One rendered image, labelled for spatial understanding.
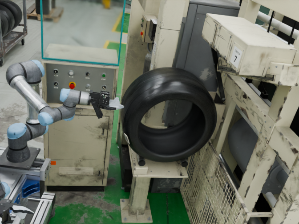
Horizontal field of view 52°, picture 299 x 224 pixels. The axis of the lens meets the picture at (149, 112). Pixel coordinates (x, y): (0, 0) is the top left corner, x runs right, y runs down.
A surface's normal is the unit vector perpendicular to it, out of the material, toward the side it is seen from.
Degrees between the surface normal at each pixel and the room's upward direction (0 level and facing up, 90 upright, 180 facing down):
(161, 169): 0
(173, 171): 0
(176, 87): 42
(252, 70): 90
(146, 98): 57
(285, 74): 72
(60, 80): 90
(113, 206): 0
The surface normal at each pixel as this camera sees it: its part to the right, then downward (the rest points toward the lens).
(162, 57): 0.15, 0.51
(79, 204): 0.15, -0.86
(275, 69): -0.98, -0.06
